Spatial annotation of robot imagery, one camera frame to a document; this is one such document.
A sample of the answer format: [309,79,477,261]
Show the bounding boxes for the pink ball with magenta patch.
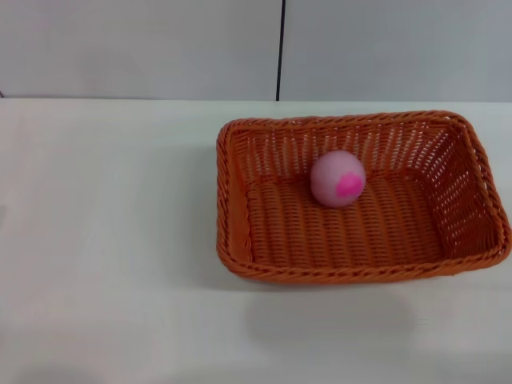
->
[310,150,367,208]

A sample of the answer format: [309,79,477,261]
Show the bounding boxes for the black vertical wall strip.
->
[274,0,288,102]

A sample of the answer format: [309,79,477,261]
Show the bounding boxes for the orange woven wicker basket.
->
[216,110,512,286]

